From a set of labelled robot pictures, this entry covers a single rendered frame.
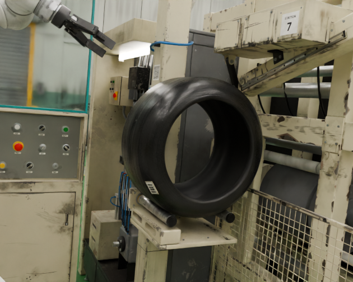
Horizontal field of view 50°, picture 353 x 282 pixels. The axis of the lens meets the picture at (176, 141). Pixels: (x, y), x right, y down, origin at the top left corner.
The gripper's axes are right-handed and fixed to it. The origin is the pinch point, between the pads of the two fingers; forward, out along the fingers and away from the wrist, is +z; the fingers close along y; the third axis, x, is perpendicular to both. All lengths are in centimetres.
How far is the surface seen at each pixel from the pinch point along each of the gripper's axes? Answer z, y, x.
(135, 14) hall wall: 89, -858, 417
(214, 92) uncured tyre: 43.3, 5.1, 9.7
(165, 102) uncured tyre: 28.4, 2.7, -4.6
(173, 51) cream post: 30, -30, 29
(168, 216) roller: 55, -2, -41
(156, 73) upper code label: 29, -38, 17
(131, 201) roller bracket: 50, -36, -42
